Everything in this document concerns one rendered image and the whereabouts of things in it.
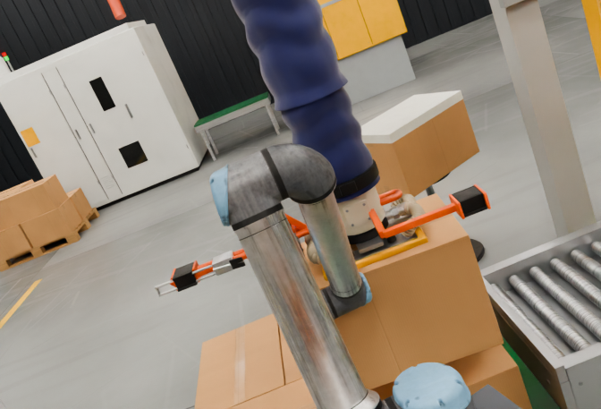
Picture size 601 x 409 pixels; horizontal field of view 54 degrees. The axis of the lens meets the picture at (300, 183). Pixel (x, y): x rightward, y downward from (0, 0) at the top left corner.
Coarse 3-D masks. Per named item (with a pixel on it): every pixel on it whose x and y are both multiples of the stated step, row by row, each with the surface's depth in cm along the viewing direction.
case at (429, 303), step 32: (448, 224) 187; (416, 256) 177; (448, 256) 178; (320, 288) 180; (384, 288) 180; (416, 288) 181; (448, 288) 181; (480, 288) 181; (352, 320) 183; (384, 320) 184; (416, 320) 184; (448, 320) 184; (480, 320) 184; (352, 352) 187; (384, 352) 187; (416, 352) 187; (448, 352) 188; (384, 384) 191
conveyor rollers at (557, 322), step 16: (576, 256) 236; (544, 272) 235; (560, 272) 232; (576, 272) 227; (592, 272) 225; (496, 288) 236; (528, 288) 228; (544, 288) 229; (560, 288) 221; (576, 288) 222; (592, 288) 213; (512, 304) 223; (544, 304) 216; (576, 304) 209; (528, 320) 211; (560, 320) 205; (592, 320) 199; (544, 336) 201; (576, 336) 195; (560, 352) 192
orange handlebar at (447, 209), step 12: (396, 192) 189; (384, 204) 189; (372, 216) 179; (420, 216) 166; (432, 216) 165; (384, 228) 168; (396, 228) 166; (408, 228) 166; (240, 252) 195; (204, 264) 196
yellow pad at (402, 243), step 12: (420, 228) 188; (384, 240) 188; (396, 240) 185; (408, 240) 182; (420, 240) 181; (372, 252) 183; (384, 252) 182; (396, 252) 181; (360, 264) 182; (324, 276) 183
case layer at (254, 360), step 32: (256, 320) 290; (224, 352) 274; (256, 352) 264; (288, 352) 254; (480, 352) 207; (224, 384) 250; (256, 384) 241; (288, 384) 233; (480, 384) 194; (512, 384) 196
